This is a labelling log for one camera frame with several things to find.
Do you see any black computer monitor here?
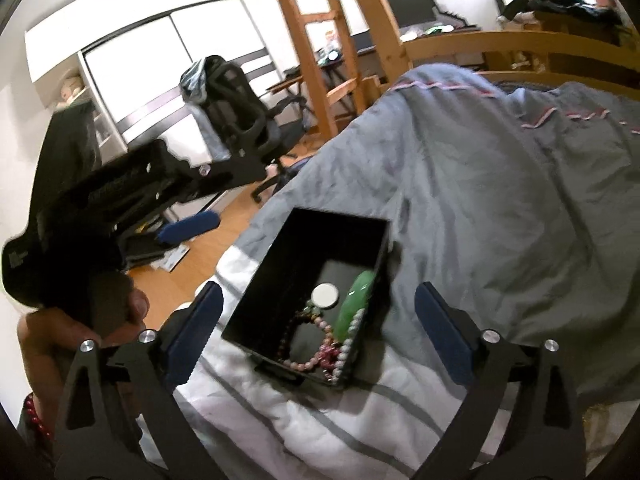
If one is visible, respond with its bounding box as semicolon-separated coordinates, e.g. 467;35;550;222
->
381;0;437;29

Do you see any brown and pink bead bracelet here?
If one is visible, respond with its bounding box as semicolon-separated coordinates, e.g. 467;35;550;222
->
274;309;337;374

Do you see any person's left hand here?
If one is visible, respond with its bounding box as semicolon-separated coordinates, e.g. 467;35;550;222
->
19;280;151;398

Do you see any wooden bunk bed frame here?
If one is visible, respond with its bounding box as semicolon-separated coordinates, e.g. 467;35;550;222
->
264;0;640;142

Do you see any pink flower charm bracelet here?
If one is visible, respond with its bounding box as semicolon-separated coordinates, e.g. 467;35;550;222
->
319;339;342;367

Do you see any red bead wrist bracelet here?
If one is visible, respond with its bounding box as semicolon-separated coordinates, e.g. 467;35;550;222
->
23;391;54;442

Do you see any black office chair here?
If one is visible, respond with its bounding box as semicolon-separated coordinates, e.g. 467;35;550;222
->
182;54;307;204

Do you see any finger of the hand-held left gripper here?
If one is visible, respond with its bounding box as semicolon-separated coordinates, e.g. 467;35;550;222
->
117;211;221;267
172;152;269;202

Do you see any sliding glass door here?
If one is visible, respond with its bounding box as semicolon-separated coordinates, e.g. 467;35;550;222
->
80;0;282;147

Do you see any green jade bangle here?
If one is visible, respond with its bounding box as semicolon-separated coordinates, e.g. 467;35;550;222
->
338;269;377;344

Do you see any black glossy box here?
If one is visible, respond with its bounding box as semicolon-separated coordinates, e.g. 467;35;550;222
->
221;206;392;392

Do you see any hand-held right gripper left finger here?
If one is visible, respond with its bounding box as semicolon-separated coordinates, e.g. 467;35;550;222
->
52;281;225;480

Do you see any beige plush toy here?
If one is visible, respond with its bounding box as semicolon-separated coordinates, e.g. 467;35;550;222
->
55;75;85;107

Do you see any light blue cloth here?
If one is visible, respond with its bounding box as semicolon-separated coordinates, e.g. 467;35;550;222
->
179;58;227;162

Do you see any white grey striped blanket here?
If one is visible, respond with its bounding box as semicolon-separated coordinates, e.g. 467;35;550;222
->
134;250;608;480

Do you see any white flat box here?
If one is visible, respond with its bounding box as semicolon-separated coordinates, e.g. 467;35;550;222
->
159;244;192;272

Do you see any round silver disc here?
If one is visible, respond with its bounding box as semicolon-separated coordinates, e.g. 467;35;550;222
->
311;283;339;310

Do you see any wooden desk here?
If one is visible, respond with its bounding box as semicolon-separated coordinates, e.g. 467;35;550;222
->
265;42;383;133

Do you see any white bead bracelet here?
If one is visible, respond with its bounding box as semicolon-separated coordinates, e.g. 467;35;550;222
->
329;307;366;386

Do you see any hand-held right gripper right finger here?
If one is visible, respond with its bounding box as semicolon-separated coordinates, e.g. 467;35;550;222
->
415;281;589;480

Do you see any grey-blue duvet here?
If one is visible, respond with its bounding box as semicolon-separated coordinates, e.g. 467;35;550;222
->
234;62;640;397

